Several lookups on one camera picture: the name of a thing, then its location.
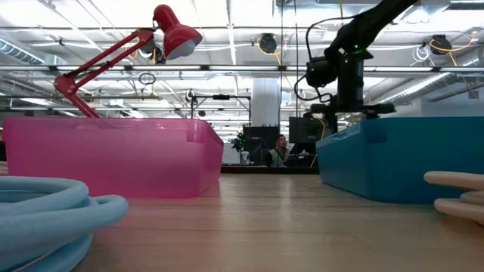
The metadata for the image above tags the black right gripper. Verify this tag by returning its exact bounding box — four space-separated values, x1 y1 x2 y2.
310 51 396 134

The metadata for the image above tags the blue plastic bin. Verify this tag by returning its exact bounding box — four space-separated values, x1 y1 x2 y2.
315 116 484 205

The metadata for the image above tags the pale short cable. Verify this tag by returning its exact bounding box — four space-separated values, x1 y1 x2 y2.
423 170 484 227

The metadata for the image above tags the light blue cable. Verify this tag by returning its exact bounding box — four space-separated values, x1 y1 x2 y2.
0 176 129 272

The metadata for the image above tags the black background monitor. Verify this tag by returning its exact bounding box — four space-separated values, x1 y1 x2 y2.
289 116 330 145

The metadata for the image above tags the person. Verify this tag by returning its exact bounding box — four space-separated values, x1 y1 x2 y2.
265 134 293 168

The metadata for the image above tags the white pillar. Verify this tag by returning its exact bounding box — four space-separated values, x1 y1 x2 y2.
251 77 281 128

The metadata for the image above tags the black cabinet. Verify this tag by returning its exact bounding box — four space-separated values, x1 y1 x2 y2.
242 125 281 168

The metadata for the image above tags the potted plant white vase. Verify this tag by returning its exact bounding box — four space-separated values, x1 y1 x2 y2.
231 131 251 166

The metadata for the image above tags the long ceiling light bar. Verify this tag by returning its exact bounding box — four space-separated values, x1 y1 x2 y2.
0 64 484 74

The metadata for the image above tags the black background stand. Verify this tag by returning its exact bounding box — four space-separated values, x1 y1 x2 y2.
191 94 253 128

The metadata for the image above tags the red desk lamp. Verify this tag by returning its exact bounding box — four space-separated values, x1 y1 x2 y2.
54 4 203 119

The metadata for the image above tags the pink translucent plastic bin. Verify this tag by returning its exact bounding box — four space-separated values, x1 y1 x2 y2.
2 116 225 199

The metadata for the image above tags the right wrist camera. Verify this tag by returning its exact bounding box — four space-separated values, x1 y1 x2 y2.
305 56 338 88

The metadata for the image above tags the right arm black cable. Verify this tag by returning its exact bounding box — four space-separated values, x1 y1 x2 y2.
293 15 355 103

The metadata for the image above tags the silver ventilation duct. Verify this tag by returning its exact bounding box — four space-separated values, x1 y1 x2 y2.
372 56 484 107

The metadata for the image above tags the black aluminium table frame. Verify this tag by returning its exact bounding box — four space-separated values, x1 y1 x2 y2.
221 165 321 175

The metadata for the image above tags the ceiling cable reel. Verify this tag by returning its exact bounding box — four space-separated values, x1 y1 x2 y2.
258 32 278 54
430 34 454 56

